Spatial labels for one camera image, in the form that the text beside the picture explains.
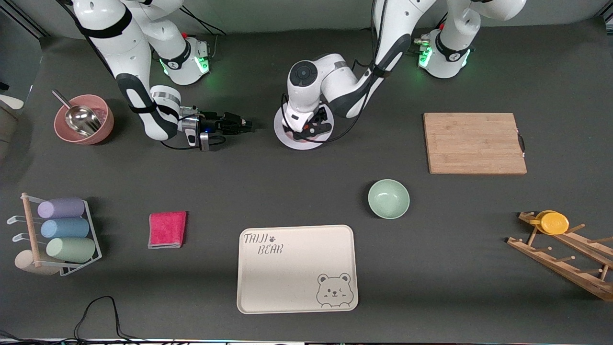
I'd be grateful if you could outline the white round plate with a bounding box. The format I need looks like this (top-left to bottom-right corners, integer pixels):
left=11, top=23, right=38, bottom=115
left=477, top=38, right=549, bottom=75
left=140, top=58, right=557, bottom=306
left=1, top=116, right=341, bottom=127
left=274, top=103, right=334, bottom=150

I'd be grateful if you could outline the light green bowl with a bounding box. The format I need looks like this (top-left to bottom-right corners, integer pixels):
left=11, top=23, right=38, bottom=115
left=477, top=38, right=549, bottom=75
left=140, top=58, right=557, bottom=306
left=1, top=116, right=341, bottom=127
left=368, top=179, right=410, bottom=220

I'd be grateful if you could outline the pink bowl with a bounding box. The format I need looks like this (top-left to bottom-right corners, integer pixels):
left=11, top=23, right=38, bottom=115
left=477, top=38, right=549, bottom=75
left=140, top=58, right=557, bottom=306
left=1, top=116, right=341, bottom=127
left=54, top=94, right=115, bottom=145

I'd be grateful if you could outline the pink folded cloth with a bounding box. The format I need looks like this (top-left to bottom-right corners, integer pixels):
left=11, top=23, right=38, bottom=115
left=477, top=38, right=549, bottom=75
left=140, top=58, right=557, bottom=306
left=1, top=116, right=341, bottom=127
left=148, top=211, right=187, bottom=249

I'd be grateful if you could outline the metal scoop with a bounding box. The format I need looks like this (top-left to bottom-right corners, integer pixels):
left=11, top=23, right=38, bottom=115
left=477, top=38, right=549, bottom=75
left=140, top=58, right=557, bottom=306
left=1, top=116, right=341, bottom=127
left=52, top=90, right=102, bottom=137

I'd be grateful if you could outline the cream tray with bear print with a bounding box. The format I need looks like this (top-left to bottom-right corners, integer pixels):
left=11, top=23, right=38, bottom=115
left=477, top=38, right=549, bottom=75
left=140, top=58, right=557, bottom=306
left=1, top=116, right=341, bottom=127
left=237, top=225, right=359, bottom=314

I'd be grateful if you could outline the wooden cutting board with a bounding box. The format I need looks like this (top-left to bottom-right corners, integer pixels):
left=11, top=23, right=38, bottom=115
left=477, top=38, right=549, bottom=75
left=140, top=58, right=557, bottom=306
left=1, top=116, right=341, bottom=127
left=423, top=113, right=527, bottom=175

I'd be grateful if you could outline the purple cup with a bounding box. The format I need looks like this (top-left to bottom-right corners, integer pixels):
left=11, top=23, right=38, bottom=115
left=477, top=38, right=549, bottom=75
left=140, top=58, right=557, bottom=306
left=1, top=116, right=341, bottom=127
left=37, top=197, right=86, bottom=219

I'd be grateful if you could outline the blue cup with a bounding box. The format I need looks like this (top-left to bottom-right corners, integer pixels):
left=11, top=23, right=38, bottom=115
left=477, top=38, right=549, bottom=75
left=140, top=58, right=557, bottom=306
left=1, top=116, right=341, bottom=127
left=41, top=218, right=91, bottom=239

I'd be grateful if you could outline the green cup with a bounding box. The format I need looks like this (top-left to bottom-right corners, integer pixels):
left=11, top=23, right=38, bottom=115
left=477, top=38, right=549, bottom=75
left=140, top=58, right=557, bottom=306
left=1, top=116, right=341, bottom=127
left=46, top=237, right=96, bottom=263

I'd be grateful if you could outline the beige cup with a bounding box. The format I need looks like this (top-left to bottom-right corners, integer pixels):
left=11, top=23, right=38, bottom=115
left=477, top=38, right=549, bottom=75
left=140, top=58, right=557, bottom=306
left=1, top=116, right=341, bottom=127
left=14, top=250, right=60, bottom=276

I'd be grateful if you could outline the yellow cup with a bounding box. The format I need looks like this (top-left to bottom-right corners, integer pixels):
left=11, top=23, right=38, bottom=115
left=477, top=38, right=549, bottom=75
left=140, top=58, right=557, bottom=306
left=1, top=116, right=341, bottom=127
left=529, top=210, right=570, bottom=235

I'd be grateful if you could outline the wooden peg drying rack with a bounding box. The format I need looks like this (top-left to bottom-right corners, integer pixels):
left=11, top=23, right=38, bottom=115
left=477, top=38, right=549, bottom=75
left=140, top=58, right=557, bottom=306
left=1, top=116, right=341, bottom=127
left=507, top=211, right=613, bottom=302

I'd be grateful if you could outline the black right arm base cable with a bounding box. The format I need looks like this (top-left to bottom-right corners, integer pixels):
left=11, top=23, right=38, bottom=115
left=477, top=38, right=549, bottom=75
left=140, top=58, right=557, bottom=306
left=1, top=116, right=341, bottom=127
left=181, top=5, right=227, bottom=37

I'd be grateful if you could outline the black floor cable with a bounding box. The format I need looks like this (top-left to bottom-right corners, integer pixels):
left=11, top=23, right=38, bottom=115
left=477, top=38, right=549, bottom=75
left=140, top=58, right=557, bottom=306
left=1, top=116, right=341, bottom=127
left=0, top=296, right=159, bottom=345

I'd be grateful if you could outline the white wire cup rack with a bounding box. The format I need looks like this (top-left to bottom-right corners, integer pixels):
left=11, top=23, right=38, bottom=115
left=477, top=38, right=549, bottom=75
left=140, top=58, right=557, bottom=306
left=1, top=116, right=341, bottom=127
left=7, top=193, right=102, bottom=277

